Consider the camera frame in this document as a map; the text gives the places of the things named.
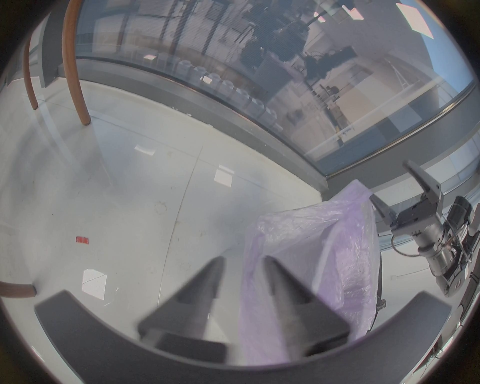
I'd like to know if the purple plastic bag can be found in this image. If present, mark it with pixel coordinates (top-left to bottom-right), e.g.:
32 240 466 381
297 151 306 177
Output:
240 179 380 367

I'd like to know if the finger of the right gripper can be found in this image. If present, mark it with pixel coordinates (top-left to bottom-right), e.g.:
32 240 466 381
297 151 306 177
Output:
370 194 399 229
402 160 445 216

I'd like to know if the white cushioned wooden chair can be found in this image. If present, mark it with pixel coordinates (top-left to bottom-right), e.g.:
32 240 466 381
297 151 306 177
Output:
0 0 92 299

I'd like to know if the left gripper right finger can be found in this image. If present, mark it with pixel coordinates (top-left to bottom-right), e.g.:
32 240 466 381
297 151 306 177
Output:
262 256 351 358

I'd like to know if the window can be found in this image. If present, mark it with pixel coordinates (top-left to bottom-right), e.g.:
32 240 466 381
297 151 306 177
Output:
39 0 480 248

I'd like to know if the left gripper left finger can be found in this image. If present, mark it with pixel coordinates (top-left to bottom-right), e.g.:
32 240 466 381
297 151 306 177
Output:
137 256 228 363

